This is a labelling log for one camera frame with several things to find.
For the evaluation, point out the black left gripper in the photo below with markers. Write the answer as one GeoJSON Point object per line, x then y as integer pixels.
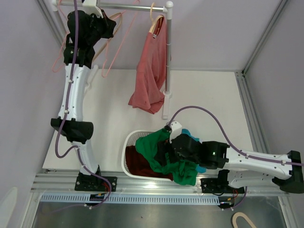
{"type": "Point", "coordinates": [108, 24]}

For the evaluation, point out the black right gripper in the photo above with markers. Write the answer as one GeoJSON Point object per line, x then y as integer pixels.
{"type": "Point", "coordinates": [163, 147]}

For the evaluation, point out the beige wooden hanger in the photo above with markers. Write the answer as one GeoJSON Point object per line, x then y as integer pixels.
{"type": "Point", "coordinates": [117, 18]}
{"type": "Point", "coordinates": [154, 21]}

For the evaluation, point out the dark red t shirt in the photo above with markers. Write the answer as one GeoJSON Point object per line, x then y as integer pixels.
{"type": "Point", "coordinates": [137, 166]}

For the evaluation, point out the green t shirt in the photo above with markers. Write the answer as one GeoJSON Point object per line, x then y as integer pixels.
{"type": "Point", "coordinates": [184, 172]}

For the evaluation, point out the pink wire hanger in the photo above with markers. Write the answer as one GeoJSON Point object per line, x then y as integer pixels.
{"type": "Point", "coordinates": [114, 45]}
{"type": "Point", "coordinates": [62, 20]}

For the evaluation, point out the pink t shirt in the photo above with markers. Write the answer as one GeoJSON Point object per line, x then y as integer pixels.
{"type": "Point", "coordinates": [151, 69]}

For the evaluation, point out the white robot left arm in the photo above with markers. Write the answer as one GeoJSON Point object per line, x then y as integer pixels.
{"type": "Point", "coordinates": [73, 133]}

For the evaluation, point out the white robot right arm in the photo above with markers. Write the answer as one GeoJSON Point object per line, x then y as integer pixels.
{"type": "Point", "coordinates": [238, 168]}

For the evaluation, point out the white perforated plastic basket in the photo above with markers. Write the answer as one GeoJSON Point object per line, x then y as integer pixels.
{"type": "Point", "coordinates": [131, 140]}

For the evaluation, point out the white metal clothes rack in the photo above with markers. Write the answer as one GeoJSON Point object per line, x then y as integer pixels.
{"type": "Point", "coordinates": [167, 10]}

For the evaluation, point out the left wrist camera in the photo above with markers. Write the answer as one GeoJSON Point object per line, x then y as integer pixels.
{"type": "Point", "coordinates": [90, 7]}

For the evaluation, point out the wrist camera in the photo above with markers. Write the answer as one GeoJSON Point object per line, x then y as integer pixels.
{"type": "Point", "coordinates": [90, 7]}
{"type": "Point", "coordinates": [174, 128]}

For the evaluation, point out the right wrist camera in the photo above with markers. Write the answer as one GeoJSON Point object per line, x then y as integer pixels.
{"type": "Point", "coordinates": [174, 128]}

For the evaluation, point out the white slotted cable duct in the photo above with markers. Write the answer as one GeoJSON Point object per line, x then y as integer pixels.
{"type": "Point", "coordinates": [130, 199]}

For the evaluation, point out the aluminium mounting rail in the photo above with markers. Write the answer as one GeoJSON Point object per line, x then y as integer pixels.
{"type": "Point", "coordinates": [63, 181]}

